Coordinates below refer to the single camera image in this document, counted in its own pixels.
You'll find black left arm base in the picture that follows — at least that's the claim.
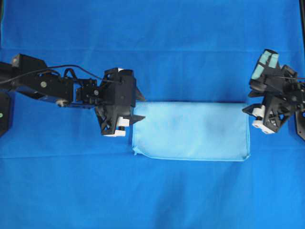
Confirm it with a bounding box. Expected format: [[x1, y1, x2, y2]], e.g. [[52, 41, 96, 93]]
[[0, 92, 12, 137]]

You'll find dark blue table cloth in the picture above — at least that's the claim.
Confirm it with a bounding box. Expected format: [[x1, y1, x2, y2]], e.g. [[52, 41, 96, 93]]
[[0, 0, 305, 229]]

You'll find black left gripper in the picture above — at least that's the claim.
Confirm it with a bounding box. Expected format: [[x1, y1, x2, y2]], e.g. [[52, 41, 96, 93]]
[[95, 68, 146, 136]]

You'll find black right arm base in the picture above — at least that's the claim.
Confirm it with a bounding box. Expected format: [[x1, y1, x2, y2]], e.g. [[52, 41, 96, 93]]
[[295, 111, 305, 140]]

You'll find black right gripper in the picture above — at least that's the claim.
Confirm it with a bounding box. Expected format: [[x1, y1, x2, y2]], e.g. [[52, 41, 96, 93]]
[[242, 65, 301, 134]]

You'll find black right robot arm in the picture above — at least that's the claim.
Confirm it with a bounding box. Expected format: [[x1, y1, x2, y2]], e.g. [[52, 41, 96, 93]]
[[242, 65, 305, 139]]

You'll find light blue towel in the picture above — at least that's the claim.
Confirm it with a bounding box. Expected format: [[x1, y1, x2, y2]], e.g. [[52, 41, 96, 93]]
[[132, 102, 251, 162]]

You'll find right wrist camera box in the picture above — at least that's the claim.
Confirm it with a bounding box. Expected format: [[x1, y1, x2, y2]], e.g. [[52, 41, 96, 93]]
[[249, 49, 281, 88]]

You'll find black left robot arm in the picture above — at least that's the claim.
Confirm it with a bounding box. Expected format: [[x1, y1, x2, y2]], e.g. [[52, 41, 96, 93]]
[[0, 54, 145, 137]]

